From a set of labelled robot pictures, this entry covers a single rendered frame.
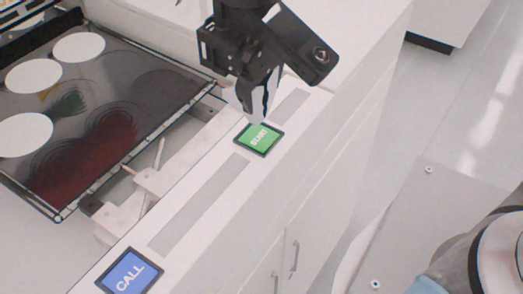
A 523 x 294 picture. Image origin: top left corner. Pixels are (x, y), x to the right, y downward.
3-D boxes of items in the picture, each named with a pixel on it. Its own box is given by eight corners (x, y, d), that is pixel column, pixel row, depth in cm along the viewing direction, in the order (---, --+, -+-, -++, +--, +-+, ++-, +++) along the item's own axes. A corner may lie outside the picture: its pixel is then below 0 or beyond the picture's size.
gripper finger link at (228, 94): (230, 110, 64) (227, 59, 57) (265, 127, 62) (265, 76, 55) (218, 123, 63) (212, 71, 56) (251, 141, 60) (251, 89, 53)
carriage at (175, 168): (96, 242, 66) (91, 232, 63) (240, 103, 86) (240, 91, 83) (135, 271, 63) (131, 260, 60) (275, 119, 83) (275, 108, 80)
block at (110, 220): (95, 228, 64) (89, 216, 62) (113, 211, 66) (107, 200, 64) (135, 256, 61) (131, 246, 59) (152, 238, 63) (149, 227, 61)
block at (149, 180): (135, 190, 68) (131, 178, 66) (150, 176, 70) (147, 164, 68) (174, 215, 65) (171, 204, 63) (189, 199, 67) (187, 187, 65)
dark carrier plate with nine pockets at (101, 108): (-72, 117, 77) (-75, 114, 76) (82, 24, 96) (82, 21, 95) (59, 212, 64) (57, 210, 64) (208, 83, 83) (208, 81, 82)
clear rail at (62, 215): (52, 222, 63) (48, 218, 62) (214, 81, 84) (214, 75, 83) (58, 227, 63) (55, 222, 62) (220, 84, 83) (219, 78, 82)
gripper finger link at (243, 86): (254, 96, 59) (254, 42, 53) (265, 101, 59) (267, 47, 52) (234, 117, 57) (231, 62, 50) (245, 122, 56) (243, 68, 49)
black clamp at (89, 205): (80, 211, 65) (75, 201, 63) (92, 201, 67) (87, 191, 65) (96, 223, 64) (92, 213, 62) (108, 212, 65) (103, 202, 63)
